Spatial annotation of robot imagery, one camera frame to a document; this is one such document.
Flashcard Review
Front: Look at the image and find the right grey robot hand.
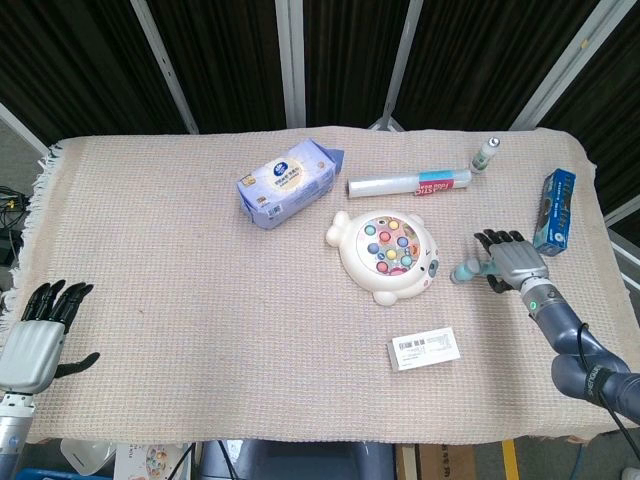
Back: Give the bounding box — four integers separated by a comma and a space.
473, 228, 550, 294

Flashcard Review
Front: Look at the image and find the beige woven tablecloth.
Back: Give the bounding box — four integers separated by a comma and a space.
0, 124, 632, 446

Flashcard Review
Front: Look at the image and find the purple tissue pack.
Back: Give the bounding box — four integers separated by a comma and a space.
235, 138, 346, 232

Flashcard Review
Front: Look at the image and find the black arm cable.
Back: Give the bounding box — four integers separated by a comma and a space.
574, 322, 640, 441

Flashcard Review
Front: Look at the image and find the white whack-a-mole toy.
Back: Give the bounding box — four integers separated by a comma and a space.
325, 210, 441, 307

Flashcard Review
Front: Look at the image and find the small white green-label bottle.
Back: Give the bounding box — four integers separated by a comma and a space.
469, 136, 502, 175

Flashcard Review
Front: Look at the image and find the black pleated curtain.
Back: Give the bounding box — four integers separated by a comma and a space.
0, 0, 640, 241

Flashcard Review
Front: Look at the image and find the printed toy packaging box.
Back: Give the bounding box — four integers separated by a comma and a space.
113, 442, 195, 480

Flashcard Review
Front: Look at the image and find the brown cardboard carton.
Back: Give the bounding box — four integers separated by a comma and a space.
397, 442, 477, 480

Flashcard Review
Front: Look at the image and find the black cable bundle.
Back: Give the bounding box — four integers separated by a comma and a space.
0, 184, 31, 266

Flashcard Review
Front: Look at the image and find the white barcode cardboard box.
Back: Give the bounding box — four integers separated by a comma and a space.
388, 326, 462, 374

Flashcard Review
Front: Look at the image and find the blue cardboard box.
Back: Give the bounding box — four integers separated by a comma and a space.
531, 168, 578, 258

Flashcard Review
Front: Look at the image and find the teal toy hammer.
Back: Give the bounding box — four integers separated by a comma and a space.
450, 257, 501, 285

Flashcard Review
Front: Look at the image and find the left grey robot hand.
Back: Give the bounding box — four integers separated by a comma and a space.
0, 279, 101, 395

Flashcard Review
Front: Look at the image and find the plastic food wrap roll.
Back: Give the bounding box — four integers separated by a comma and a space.
347, 168, 473, 200

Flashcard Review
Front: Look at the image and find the white metal frame post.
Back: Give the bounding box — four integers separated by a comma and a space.
510, 0, 626, 131
130, 0, 200, 135
274, 0, 307, 129
369, 0, 425, 132

